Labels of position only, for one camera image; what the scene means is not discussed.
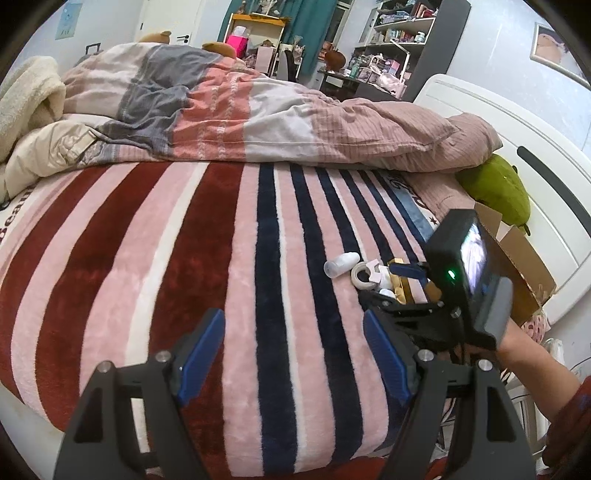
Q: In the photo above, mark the cream beige blanket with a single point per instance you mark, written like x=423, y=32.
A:
x=36, y=142

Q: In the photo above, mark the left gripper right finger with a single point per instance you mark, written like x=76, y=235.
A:
x=488, y=439

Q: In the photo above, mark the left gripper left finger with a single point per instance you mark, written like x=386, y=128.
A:
x=128, y=419

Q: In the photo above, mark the white round gadget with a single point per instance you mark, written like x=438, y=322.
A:
x=388, y=294

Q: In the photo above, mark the gold round tin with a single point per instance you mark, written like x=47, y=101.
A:
x=402, y=289

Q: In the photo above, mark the white tape roll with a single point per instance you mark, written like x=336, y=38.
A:
x=366, y=275

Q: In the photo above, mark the person's right hand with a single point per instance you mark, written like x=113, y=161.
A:
x=514, y=342

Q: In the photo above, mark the green plush toy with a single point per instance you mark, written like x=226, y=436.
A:
x=497, y=185

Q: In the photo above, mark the dark shelving unit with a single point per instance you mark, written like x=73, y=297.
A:
x=403, y=46

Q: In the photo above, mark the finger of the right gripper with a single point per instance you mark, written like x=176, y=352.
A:
x=418, y=271

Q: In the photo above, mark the pink bottle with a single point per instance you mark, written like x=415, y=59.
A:
x=238, y=39

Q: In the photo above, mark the cardboard box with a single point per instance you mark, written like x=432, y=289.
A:
x=512, y=255

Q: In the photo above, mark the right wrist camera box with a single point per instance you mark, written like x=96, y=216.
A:
x=460, y=266

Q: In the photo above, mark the striped pink fleece blanket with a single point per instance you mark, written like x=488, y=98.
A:
x=117, y=263

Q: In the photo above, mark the white headboard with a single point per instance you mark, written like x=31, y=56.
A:
x=540, y=181

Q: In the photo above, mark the white plastic bottle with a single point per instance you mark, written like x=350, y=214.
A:
x=341, y=264

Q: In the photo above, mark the framed wall picture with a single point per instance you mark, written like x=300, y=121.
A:
x=549, y=49

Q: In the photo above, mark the patchwork pink grey quilt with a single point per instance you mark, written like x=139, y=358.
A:
x=154, y=102

